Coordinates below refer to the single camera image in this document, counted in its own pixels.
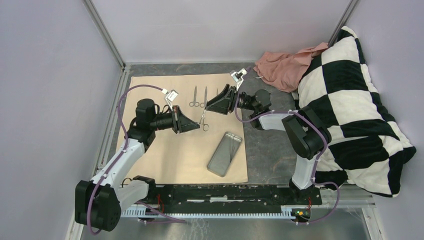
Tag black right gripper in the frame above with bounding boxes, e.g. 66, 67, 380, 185
205, 84, 257, 116

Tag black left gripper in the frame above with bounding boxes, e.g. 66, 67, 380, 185
149, 105, 200, 134

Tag curved steel clamp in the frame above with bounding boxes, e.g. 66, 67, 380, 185
199, 86, 208, 108

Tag thin steel hemostat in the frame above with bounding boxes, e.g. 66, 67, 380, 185
199, 109, 210, 132

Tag steel scissors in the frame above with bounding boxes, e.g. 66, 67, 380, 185
189, 86, 200, 107

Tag beige cloth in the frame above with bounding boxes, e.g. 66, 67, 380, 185
122, 73, 248, 184

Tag metal surgical instrument tray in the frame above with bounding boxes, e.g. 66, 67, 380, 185
207, 131, 243, 178

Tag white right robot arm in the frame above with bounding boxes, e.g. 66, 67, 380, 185
205, 84, 332, 204

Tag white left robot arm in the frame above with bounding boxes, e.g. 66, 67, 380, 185
74, 98, 200, 232

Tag pink crumpled cloth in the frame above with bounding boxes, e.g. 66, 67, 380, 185
253, 42, 329, 93

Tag black white checkered pillow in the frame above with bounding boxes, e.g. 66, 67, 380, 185
297, 26, 417, 198

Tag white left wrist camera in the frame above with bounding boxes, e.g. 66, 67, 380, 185
161, 88, 179, 108

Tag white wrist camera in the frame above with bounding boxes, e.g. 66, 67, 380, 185
161, 88, 179, 108
229, 68, 248, 91

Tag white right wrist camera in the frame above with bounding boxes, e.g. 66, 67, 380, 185
229, 68, 248, 91

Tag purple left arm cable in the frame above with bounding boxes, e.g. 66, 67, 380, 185
86, 84, 188, 237

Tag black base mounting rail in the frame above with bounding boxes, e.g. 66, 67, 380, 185
142, 184, 323, 214

